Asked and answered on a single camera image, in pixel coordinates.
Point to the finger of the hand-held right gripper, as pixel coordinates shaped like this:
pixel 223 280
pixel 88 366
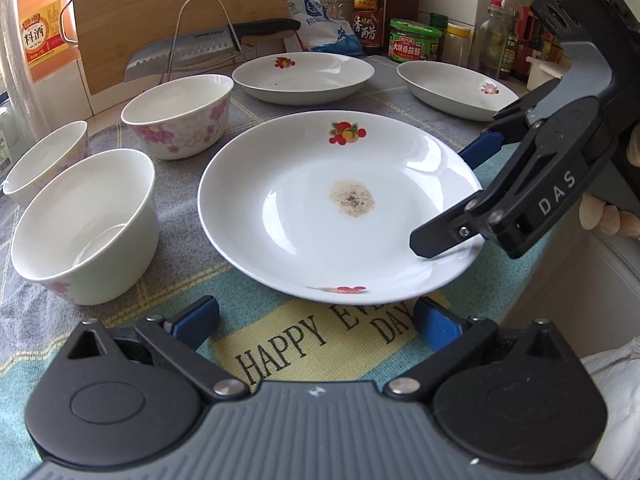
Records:
pixel 440 235
pixel 477 150

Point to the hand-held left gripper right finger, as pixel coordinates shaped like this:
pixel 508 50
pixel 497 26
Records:
pixel 435 325

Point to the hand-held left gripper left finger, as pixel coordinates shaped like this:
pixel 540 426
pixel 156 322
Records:
pixel 195 315

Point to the white bowl pink base print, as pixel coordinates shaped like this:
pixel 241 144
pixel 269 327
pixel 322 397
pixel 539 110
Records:
pixel 75 220

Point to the stained white fruit print plate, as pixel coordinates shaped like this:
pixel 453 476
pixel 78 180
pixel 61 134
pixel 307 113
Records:
pixel 300 160

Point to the person's right hand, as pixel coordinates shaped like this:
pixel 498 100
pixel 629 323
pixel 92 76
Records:
pixel 610 220

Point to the printed checked table cloth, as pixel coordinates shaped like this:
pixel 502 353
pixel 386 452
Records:
pixel 177 240

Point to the white plastic container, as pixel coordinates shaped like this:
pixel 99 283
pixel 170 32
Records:
pixel 542 72

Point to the small dark green label bottle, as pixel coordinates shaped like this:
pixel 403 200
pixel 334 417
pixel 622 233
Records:
pixel 508 55

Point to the yellow lidded jar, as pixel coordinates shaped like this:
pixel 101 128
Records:
pixel 456 47

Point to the clear bottle with red cap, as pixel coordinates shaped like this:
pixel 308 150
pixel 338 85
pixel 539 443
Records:
pixel 490 45

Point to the green lidded jar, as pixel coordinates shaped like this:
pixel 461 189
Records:
pixel 415 47

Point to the red label sauce bottle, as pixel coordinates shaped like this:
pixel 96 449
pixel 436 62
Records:
pixel 527 30

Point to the green capped spice jar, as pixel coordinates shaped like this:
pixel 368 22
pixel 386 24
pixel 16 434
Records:
pixel 438 22

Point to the clear bottle with brown cap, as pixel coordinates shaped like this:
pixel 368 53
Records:
pixel 510 5

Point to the dark vinegar bottle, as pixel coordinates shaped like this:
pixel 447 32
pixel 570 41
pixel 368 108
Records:
pixel 370 25

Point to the white bowl with pink flowers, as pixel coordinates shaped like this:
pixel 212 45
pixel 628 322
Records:
pixel 175 130

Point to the white garment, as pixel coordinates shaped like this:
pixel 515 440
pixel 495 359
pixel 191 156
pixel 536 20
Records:
pixel 615 400

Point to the white and blue plastic bag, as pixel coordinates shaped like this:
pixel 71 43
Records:
pixel 320 20

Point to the small white floral bowl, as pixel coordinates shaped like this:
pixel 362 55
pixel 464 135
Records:
pixel 45 160

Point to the glass jar with label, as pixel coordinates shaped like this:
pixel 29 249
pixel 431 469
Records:
pixel 4 155

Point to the orange cooking wine jug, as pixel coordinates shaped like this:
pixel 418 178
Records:
pixel 45 35

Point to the bamboo cutting board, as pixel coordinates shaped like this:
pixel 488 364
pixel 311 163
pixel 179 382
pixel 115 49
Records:
pixel 150 0

